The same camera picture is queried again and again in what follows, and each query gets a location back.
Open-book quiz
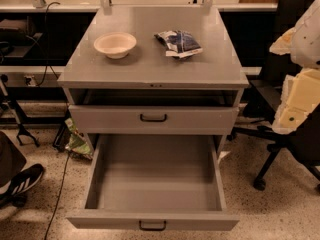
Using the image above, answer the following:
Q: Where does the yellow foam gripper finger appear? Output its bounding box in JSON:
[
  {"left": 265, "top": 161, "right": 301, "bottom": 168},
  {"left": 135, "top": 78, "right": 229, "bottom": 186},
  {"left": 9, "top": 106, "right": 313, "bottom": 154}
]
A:
[
  {"left": 269, "top": 27, "right": 295, "bottom": 55},
  {"left": 272, "top": 68, "right": 320, "bottom": 134}
]

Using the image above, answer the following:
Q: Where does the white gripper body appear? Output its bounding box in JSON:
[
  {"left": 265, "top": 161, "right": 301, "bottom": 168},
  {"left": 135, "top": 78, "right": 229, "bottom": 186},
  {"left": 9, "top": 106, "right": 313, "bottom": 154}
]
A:
[{"left": 291, "top": 0, "right": 320, "bottom": 68}]

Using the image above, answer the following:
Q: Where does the blue chip bag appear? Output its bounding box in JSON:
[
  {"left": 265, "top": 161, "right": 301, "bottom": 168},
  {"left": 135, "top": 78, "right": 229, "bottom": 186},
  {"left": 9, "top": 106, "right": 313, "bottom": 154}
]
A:
[{"left": 155, "top": 30, "right": 203, "bottom": 59}]

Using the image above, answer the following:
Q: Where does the grey drawer cabinet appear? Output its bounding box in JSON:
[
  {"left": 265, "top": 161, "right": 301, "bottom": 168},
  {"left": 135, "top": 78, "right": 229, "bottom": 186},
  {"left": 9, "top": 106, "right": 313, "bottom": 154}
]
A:
[{"left": 57, "top": 5, "right": 250, "bottom": 158}]

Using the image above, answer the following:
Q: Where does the open grey bottom drawer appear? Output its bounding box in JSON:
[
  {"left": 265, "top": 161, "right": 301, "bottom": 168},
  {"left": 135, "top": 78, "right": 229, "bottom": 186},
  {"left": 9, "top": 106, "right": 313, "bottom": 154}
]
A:
[{"left": 68, "top": 135, "right": 239, "bottom": 231}]

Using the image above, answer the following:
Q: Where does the closed grey middle drawer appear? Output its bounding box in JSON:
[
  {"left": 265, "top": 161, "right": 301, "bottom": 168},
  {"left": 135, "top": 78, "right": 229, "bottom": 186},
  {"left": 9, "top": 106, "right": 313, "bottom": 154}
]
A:
[{"left": 69, "top": 105, "right": 238, "bottom": 135}]

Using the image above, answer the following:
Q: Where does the green snack bag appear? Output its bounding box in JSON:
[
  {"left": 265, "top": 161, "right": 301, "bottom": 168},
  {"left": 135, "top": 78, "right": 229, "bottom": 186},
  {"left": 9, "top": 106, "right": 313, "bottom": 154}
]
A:
[{"left": 65, "top": 118, "right": 93, "bottom": 160}]

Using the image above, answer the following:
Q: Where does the black office chair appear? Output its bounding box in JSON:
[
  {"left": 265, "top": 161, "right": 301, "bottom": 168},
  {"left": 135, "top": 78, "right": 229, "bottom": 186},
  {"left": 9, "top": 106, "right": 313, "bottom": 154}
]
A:
[{"left": 231, "top": 0, "right": 320, "bottom": 191}]

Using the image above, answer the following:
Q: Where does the white bowl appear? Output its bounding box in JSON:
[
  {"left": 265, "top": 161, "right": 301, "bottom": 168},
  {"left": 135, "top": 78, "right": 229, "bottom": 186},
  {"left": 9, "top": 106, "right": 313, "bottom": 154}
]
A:
[{"left": 94, "top": 32, "right": 137, "bottom": 59}]

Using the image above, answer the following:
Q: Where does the black stand leg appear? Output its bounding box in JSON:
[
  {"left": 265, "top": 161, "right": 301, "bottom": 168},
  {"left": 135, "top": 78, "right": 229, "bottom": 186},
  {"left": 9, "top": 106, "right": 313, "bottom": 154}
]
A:
[{"left": 0, "top": 74, "right": 40, "bottom": 147}]

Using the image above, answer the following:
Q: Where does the black white sneaker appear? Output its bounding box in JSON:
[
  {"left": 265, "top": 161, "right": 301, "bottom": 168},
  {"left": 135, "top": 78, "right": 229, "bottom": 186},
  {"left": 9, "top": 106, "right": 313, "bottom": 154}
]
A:
[{"left": 0, "top": 164, "right": 44, "bottom": 203}]

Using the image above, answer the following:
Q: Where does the black floor cable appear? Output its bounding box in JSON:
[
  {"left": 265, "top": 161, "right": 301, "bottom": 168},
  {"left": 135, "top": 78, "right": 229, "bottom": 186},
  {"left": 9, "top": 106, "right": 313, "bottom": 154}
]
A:
[{"left": 43, "top": 152, "right": 72, "bottom": 240}]

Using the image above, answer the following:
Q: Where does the wall power outlet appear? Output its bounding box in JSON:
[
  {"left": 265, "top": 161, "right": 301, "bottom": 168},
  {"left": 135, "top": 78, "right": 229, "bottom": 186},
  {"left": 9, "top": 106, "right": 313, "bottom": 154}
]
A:
[{"left": 25, "top": 76, "right": 37, "bottom": 87}]

